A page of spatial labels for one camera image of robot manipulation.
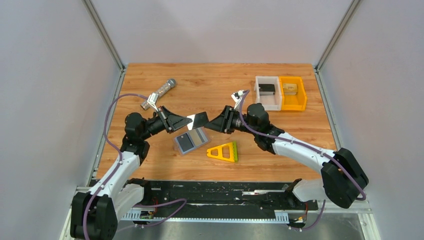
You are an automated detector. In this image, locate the black credit card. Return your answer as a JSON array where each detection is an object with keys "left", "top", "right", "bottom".
[{"left": 187, "top": 111, "right": 209, "bottom": 131}]

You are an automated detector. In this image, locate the pink leather card holder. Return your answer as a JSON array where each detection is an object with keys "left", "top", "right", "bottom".
[{"left": 173, "top": 127, "right": 211, "bottom": 156}]

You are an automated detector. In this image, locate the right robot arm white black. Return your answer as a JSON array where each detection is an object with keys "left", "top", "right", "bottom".
[{"left": 205, "top": 103, "right": 369, "bottom": 209}]

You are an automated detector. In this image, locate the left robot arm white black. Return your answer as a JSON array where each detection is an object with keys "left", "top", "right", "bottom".
[{"left": 70, "top": 106, "right": 193, "bottom": 240}]

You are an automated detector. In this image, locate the black card in white bin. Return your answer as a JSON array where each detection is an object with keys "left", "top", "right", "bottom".
[{"left": 258, "top": 83, "right": 276, "bottom": 96}]

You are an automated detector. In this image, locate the green toy brick strip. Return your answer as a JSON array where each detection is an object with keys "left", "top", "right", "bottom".
[{"left": 231, "top": 141, "right": 238, "bottom": 163}]

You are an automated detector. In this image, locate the silver glitter microphone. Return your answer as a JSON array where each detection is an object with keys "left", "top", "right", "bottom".
[{"left": 140, "top": 78, "right": 177, "bottom": 110}]

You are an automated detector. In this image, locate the yellow triangular toy block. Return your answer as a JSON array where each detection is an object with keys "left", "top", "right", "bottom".
[{"left": 206, "top": 142, "right": 233, "bottom": 163}]

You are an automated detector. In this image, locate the white plastic bin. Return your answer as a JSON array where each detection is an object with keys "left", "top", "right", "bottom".
[{"left": 254, "top": 76, "right": 283, "bottom": 111}]

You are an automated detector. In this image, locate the yellow plastic bin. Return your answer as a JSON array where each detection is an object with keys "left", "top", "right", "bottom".
[{"left": 278, "top": 76, "right": 308, "bottom": 112}]

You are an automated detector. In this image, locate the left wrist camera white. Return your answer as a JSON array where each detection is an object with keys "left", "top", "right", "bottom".
[{"left": 146, "top": 92, "right": 159, "bottom": 112}]

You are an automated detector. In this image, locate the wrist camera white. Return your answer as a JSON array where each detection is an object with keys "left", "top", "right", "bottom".
[
  {"left": 146, "top": 92, "right": 159, "bottom": 112},
  {"left": 231, "top": 90, "right": 247, "bottom": 110}
]

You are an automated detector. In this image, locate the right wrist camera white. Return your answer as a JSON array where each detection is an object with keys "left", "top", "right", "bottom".
[{"left": 231, "top": 90, "right": 247, "bottom": 110}]

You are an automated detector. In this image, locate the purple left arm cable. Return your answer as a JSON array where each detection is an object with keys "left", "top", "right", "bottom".
[{"left": 82, "top": 93, "right": 187, "bottom": 240}]

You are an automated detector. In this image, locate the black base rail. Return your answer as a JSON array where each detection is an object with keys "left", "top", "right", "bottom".
[{"left": 141, "top": 180, "right": 318, "bottom": 219}]

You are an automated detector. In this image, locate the white slotted cable duct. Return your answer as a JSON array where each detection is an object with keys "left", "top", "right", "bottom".
[{"left": 119, "top": 210, "right": 290, "bottom": 223}]

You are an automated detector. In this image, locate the left aluminium frame post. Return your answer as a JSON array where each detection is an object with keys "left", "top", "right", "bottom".
[{"left": 82, "top": 0, "right": 126, "bottom": 72}]

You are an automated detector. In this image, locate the aluminium frame post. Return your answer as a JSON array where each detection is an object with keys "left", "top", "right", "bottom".
[
  {"left": 315, "top": 0, "right": 363, "bottom": 73},
  {"left": 82, "top": 0, "right": 126, "bottom": 72}
]

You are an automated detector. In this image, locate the right aluminium frame post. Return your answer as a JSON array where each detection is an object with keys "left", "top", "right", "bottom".
[{"left": 315, "top": 0, "right": 363, "bottom": 73}]

